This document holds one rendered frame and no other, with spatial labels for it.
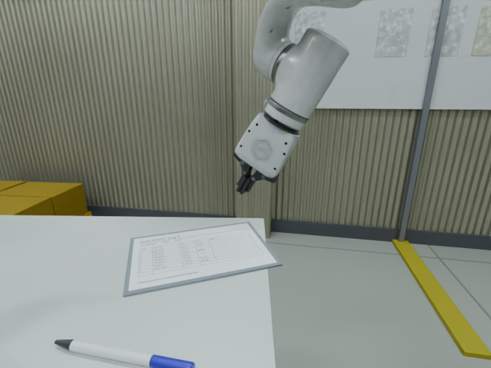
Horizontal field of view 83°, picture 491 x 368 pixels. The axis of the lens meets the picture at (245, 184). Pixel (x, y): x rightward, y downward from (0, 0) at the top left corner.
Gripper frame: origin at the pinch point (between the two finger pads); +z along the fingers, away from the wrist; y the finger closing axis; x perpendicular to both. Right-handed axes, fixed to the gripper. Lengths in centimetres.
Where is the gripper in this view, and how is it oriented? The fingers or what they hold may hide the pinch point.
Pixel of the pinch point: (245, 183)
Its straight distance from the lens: 60.5
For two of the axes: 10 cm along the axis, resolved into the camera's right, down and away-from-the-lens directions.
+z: -4.5, 7.8, 4.3
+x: 3.9, -2.6, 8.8
